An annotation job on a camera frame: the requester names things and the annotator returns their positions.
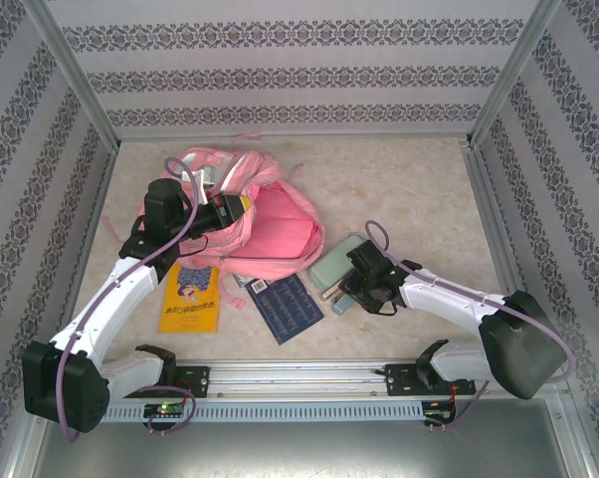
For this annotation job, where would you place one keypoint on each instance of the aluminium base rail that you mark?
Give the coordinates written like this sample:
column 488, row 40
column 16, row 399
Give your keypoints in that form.
column 299, row 378

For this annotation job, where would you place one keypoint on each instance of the aluminium frame post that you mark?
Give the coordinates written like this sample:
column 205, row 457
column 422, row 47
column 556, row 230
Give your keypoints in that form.
column 75, row 74
column 513, row 74

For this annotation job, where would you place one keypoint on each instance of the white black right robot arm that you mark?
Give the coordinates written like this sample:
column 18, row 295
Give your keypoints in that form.
column 444, row 294

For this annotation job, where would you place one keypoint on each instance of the light blue stationery box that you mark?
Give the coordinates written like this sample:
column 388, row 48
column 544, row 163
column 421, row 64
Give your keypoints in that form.
column 340, row 305

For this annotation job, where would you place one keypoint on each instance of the aluminium table side rail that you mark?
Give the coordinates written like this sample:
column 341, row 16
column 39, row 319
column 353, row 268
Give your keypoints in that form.
column 99, row 199
column 493, row 224

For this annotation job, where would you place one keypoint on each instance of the yellow book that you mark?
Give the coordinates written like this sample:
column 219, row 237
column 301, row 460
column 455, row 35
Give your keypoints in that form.
column 190, row 313

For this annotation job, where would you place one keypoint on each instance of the grey metal sheet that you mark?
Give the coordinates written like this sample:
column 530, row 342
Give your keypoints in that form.
column 299, row 453

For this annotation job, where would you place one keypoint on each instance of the pink backpack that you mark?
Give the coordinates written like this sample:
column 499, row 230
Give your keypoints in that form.
column 279, row 234

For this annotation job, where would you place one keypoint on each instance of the pale green pencil case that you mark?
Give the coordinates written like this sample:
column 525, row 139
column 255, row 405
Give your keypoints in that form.
column 332, row 264

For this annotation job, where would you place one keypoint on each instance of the dark blue book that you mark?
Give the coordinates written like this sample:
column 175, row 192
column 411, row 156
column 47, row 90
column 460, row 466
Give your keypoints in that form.
column 284, row 309

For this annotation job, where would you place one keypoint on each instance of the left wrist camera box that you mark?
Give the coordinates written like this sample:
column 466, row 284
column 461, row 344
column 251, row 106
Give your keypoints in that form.
column 200, row 178

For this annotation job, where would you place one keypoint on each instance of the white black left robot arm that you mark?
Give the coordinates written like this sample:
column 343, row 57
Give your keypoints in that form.
column 120, row 294

